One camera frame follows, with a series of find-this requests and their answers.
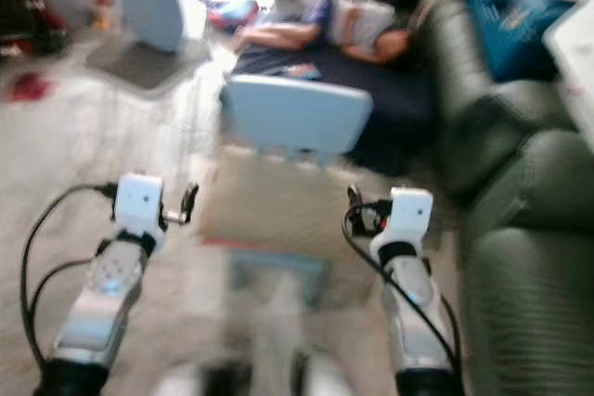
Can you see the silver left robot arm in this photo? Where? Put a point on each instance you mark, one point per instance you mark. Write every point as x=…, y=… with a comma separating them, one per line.
x=97, y=308

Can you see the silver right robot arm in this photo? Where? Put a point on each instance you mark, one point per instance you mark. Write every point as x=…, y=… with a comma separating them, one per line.
x=413, y=317

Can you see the dark green leather sofa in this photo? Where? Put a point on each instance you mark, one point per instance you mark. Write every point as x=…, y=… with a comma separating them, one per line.
x=520, y=257

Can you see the dark blue floor mattress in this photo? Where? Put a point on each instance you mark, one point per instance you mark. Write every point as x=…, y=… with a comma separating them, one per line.
x=404, y=99

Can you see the light blue plastic stool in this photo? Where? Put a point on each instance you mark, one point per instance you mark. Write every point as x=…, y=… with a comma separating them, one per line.
x=297, y=110

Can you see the grey floor mat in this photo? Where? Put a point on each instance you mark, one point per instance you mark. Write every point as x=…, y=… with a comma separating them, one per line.
x=144, y=68

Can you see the grey right robot leg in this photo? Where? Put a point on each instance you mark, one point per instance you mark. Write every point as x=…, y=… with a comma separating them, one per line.
x=311, y=373

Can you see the lying person in striped shirt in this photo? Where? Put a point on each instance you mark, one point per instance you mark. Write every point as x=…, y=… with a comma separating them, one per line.
x=357, y=27

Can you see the blue and pink toy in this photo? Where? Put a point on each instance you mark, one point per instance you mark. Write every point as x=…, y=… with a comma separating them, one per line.
x=234, y=16

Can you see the red item on floor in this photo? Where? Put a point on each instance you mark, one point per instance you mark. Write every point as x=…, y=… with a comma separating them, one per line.
x=31, y=86

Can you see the blue cardboard box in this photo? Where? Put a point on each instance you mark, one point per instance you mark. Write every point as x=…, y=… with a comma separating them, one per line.
x=510, y=11

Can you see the white flat board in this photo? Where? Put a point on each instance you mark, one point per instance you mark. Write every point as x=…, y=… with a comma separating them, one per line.
x=575, y=67

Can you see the dark cluttered shelf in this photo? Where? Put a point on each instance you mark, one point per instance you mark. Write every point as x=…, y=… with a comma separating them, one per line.
x=32, y=2

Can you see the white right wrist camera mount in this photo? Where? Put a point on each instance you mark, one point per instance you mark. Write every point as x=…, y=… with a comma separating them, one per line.
x=408, y=212

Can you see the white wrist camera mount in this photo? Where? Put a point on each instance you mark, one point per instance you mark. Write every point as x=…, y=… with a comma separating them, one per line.
x=408, y=212
x=139, y=199

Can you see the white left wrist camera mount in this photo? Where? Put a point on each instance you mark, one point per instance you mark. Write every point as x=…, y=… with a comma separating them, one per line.
x=139, y=199

